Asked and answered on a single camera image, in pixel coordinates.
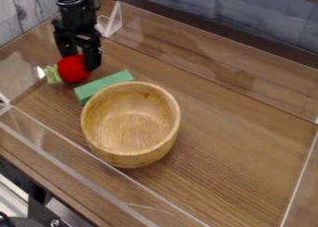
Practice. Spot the green foam block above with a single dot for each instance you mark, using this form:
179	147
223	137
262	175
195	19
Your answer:
85	91

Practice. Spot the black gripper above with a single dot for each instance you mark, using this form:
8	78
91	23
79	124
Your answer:
75	30

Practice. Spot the clear acrylic enclosure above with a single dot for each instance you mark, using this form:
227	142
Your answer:
243	167

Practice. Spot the black metal bracket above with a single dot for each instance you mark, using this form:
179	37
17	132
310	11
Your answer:
40	213

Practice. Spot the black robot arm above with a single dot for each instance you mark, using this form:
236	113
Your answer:
75	31

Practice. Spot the wooden bowl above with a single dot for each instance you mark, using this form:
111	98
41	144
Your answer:
130	123

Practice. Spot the red plush strawberry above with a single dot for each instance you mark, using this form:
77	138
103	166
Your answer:
67	71

